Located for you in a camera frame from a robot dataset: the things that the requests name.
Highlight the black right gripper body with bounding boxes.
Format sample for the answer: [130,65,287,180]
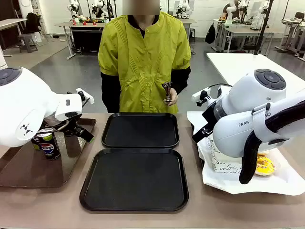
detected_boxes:
[192,111,216,144]

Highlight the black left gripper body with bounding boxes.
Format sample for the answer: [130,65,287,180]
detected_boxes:
[63,114,84,137]

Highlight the white script-printed donut sleeve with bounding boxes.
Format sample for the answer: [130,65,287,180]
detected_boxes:
[209,152,242,175]
[205,137,216,155]

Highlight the black Pepsi can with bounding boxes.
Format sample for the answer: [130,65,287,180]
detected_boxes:
[31,136,43,151]
[38,128,61,160]

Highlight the bronze metal tongs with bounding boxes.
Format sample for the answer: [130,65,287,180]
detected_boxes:
[162,81,173,103]

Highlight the yellow sprinkled donut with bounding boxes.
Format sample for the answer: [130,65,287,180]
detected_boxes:
[254,154,276,177]

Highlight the person's right forearm black sleeve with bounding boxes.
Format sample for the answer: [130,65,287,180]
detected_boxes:
[100,71,121,113]

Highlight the person's left forearm black sleeve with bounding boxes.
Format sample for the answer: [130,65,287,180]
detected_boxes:
[171,66,192,96]

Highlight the person's left hand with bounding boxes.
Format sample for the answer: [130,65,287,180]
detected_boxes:
[163,88,179,106]

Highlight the brown plastic serving tray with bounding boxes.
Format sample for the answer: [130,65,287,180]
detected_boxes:
[0,118,97,188]

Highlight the black square serving tray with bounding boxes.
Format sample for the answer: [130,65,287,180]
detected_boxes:
[79,147,189,212]
[101,112,180,148]

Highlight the table with black panel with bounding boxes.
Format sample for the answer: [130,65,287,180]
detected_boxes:
[54,21,105,60]

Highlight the person in yellow-green jacket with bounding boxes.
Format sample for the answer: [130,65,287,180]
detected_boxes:
[98,0,192,114]

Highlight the black hanging bag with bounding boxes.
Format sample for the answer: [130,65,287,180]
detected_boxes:
[205,23,216,45]

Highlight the gray stool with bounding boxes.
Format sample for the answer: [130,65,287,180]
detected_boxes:
[18,34,39,53]

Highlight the white background work table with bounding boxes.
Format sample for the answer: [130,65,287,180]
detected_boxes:
[213,22,282,53]

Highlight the black backpack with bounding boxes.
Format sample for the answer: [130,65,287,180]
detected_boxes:
[25,11,41,34]

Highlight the black pole stand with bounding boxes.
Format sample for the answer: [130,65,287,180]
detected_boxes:
[253,0,274,56]

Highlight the light wooden desk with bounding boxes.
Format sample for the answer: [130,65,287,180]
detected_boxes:
[0,18,28,57]

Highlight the height-adjustable background desk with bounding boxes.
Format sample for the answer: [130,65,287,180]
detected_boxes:
[281,16,305,58]

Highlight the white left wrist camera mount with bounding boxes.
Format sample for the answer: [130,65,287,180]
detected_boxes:
[76,87,95,105]

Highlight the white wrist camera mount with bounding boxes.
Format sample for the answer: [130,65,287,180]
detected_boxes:
[76,87,95,105]
[192,87,216,107]

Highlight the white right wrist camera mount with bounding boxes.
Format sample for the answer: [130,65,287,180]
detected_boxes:
[192,87,216,107]

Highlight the black fabric cable sleeve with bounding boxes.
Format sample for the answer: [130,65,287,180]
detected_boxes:
[239,100,305,185]

